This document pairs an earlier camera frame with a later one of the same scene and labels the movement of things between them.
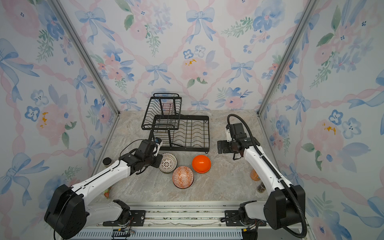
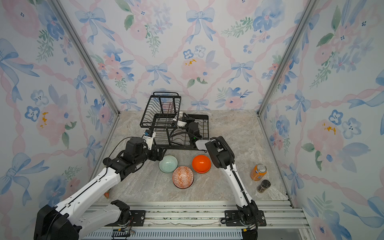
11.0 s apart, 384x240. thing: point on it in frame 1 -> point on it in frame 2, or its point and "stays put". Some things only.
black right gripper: [224, 143] -> [189, 120]
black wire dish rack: [176, 132] stays put
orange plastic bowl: [201, 164] stays put
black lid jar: [107, 161] stays put
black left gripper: [158, 158] -> [154, 156]
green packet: [106, 193] stays put
